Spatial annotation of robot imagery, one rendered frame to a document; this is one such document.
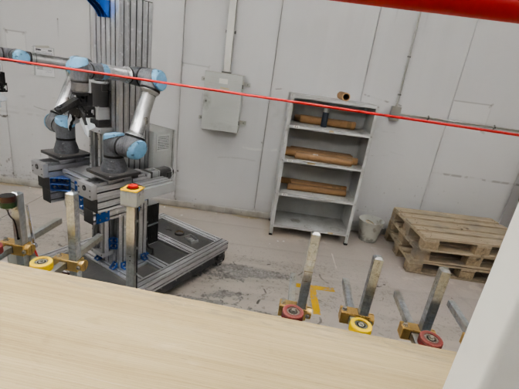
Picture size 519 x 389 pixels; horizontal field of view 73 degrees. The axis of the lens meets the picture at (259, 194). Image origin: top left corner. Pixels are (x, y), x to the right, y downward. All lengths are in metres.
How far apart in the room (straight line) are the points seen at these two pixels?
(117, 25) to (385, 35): 2.77
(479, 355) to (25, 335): 1.17
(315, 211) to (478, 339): 4.03
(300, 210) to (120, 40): 2.84
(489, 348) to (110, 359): 0.99
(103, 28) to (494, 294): 2.39
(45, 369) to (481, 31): 4.46
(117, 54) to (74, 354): 1.72
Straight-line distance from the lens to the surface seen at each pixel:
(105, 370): 1.14
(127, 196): 1.45
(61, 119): 2.62
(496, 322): 0.36
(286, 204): 4.31
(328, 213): 4.40
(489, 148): 4.81
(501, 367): 0.37
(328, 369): 1.20
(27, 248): 1.84
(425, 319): 1.60
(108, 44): 2.46
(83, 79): 1.86
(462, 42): 4.50
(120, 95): 2.40
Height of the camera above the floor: 1.72
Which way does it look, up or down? 19 degrees down
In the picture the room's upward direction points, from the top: 8 degrees clockwise
